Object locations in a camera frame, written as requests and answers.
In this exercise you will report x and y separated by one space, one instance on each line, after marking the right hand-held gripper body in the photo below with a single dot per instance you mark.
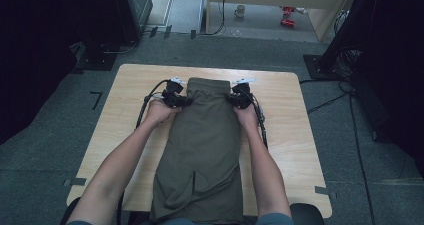
245 95

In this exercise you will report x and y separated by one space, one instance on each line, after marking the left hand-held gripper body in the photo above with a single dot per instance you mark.
173 91

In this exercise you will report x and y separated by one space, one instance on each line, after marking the olive green shorts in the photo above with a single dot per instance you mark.
203 151

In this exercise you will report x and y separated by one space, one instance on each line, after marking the person's right hand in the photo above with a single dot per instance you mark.
247 116

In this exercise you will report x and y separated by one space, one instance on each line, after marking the person's left hand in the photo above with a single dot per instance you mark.
160 113

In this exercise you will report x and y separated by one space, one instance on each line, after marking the short black tape strip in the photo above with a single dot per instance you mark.
167 31
153 31
193 34

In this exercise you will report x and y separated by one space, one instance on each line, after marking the black stand base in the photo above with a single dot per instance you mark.
96 60
316 66

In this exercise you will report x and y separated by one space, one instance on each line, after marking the red toy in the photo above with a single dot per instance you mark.
287 22
288 9

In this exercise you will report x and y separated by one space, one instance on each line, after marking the beige mug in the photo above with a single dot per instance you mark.
240 11

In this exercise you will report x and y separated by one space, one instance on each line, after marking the black cabinet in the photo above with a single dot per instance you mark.
131 11

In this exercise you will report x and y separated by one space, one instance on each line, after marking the person's lap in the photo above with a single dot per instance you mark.
180 221

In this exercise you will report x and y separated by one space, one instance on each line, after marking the grey tape strip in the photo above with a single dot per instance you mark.
325 191

